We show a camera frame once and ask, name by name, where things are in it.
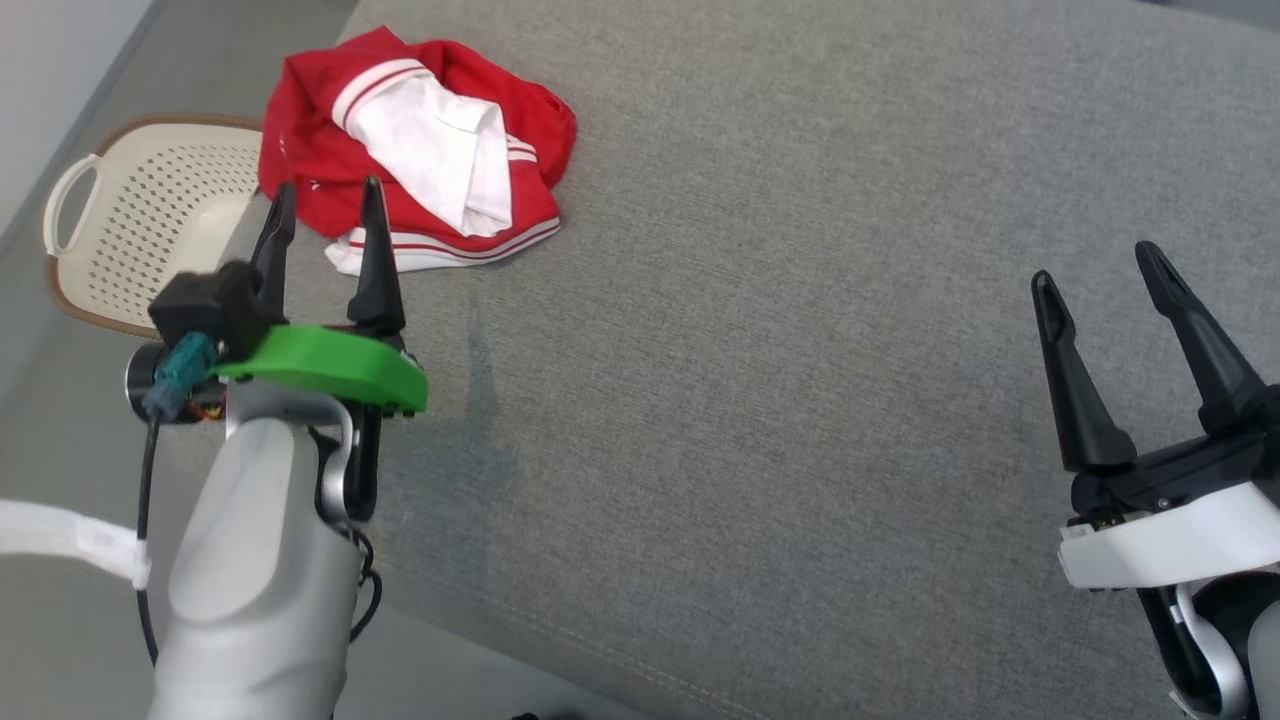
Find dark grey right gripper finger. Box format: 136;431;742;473
1031;270;1139;474
1135;241;1270;435

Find teal cable connector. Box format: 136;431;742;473
143;335;220;419

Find thin black cable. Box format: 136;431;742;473
135;412;167;666
345;528;384;643

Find beige perforated laundry basket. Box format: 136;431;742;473
42;115;266;339

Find red basketball jersey white sleeves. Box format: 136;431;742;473
258;27;578;278

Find white fabric strap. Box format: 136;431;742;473
0;498;152;590

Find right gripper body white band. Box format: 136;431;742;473
1058;385;1280;591

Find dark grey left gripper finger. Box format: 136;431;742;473
347;177;407;337
250;183;298;321

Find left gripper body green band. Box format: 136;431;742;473
215;326;429;523

